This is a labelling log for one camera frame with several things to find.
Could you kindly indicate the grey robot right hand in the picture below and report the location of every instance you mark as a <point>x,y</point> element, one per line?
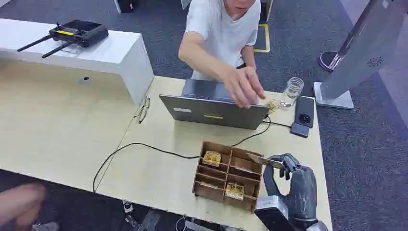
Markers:
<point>302,191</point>

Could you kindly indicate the card with brown print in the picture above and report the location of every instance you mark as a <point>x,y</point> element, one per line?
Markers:
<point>264,160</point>

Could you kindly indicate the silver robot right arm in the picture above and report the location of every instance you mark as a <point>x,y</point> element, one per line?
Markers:
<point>318,227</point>

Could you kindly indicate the small black power bank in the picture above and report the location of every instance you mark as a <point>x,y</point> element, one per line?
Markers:
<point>300,130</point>

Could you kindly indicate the yellow printed card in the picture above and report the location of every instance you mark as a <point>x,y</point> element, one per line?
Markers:
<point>234,192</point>
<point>212,158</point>

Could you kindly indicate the black smartphone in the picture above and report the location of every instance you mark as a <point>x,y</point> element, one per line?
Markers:
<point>304,110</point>

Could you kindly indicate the wooden compartment box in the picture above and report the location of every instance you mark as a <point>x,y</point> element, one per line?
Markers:
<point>216,178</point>

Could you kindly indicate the small yellow wrapped items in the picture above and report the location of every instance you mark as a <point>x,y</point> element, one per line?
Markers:
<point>273,106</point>

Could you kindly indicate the clear glass jar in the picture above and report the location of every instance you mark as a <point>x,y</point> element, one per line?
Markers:
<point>294,89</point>

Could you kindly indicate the grey laptop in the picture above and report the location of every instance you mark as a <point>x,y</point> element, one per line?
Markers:
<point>220,113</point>

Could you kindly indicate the person's right hand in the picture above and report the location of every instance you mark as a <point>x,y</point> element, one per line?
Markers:
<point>243,87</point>

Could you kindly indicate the round grey stand base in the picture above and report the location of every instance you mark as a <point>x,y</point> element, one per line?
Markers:
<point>328,61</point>

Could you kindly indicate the grey standing kiosk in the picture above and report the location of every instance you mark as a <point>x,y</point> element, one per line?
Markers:
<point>360,51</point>

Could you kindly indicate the person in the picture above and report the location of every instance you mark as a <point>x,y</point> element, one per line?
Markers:
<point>220,32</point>

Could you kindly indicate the eyeglasses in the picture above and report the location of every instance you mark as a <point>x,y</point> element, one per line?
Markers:
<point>142,110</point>

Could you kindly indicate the white raised desk shelf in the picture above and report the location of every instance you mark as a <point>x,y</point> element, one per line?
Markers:
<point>121,54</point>

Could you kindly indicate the black object on floor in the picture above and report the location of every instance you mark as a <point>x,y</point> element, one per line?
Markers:
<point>128,5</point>

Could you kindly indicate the black remote controller with antennas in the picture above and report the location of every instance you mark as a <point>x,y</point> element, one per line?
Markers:
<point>79,32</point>

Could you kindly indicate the blurred person's hand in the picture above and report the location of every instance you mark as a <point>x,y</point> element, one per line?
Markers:
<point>19,204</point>

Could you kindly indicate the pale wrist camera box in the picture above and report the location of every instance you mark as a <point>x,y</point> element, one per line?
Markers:
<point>271,204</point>

